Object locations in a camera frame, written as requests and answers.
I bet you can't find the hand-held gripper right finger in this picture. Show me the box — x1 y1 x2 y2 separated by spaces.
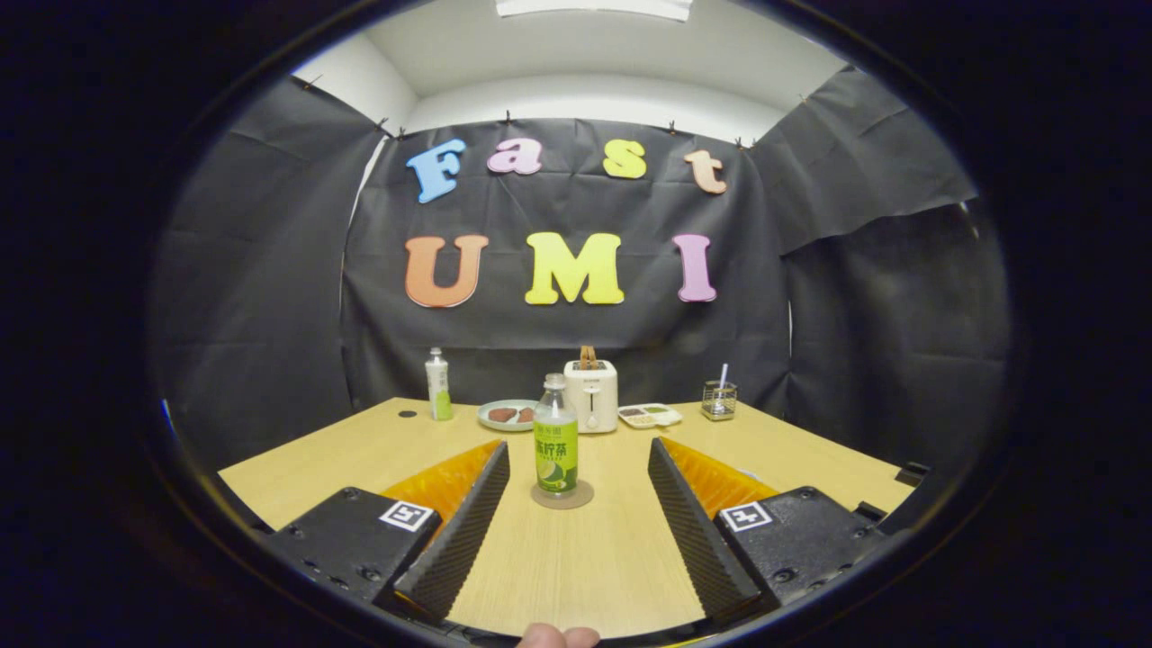
647 437 887 622

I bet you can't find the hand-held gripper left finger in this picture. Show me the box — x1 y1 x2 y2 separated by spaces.
265 439 511 624

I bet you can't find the round brown coaster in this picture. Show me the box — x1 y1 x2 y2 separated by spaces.
530 479 595 511

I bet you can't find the green label juice bottle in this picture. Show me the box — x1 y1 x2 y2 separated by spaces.
534 373 580 499

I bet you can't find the small white green bottle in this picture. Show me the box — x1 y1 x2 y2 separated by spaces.
425 347 454 422

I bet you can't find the pale green plate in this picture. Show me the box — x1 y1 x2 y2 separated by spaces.
477 399 541 433

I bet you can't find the wooden table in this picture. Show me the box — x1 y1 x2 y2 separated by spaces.
218 397 914 640

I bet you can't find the white divided tray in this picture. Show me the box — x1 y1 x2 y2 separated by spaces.
617 403 684 429

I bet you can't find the white toaster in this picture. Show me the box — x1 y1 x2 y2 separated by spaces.
563 359 620 435

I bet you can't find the black backdrop cloth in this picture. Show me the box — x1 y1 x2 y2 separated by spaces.
148 63 1013 469

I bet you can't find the ceiling light panel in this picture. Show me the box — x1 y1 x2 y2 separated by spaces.
495 0 694 23

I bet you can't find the wire mesh holder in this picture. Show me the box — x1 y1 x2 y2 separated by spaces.
701 381 739 422

